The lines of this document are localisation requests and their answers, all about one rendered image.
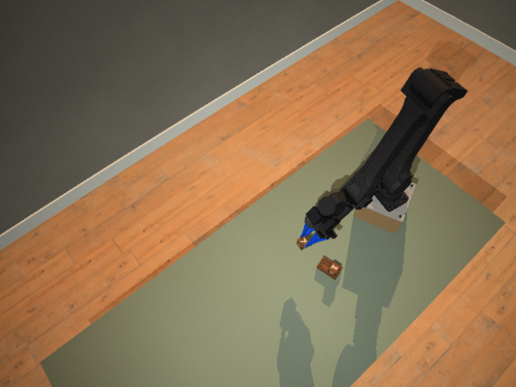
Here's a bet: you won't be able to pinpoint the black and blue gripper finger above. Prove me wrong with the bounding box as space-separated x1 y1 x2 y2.
300 224 314 238
305 234 327 247

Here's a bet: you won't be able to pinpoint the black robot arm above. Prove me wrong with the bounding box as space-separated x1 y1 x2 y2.
305 68 468 232

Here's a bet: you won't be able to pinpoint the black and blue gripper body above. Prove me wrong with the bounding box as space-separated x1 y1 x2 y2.
313 216 342 239

